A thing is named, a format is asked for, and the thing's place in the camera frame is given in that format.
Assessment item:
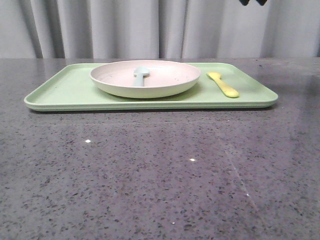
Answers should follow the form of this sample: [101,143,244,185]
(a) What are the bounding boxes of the grey pleated curtain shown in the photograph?
[0,0,320,59]

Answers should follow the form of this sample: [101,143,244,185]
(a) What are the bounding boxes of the light green rectangular tray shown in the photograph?
[24,62,278,112]

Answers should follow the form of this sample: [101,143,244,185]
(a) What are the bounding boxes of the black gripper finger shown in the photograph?
[239,0,250,6]
[256,0,267,6]

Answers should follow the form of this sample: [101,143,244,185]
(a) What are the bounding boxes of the beige round plate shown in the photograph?
[90,60,201,99]

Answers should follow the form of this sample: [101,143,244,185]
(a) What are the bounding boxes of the yellow fork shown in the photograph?
[206,72,240,98]

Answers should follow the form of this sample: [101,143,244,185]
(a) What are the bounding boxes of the pale blue spoon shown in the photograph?
[133,66,150,87]

